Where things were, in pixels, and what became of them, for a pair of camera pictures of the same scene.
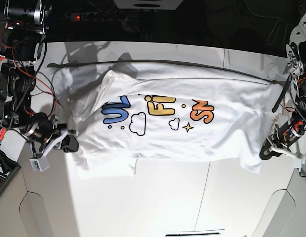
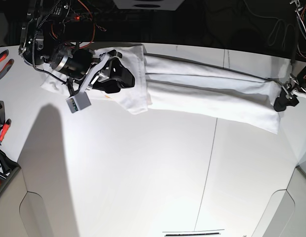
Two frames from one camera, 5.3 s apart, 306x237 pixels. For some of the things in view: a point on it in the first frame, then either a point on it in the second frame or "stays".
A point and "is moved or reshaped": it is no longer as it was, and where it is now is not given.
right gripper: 266,152 -> 284,100
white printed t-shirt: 127,112 is moved or reshaped
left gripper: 69,143 -> 119,73
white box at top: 153,5 stays
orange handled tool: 1,136 stays
